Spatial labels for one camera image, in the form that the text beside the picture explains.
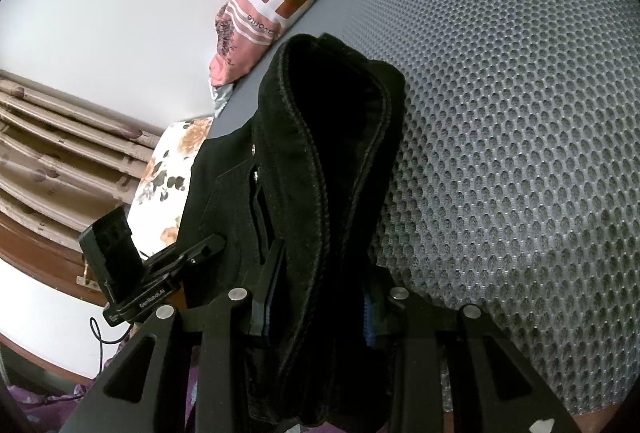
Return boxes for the black pants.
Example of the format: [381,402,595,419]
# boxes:
[177,34,406,430]

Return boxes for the floral white orange pillow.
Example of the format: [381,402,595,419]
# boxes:
[127,116,214,261]

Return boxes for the purple floral garment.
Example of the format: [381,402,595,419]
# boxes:
[1,346,200,432]

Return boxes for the light striped cloth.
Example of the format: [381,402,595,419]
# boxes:
[209,83,234,119]

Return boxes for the grey mesh mattress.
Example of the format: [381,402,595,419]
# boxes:
[207,0,640,419]

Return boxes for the black cable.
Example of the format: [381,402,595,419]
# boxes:
[89,316,134,371]

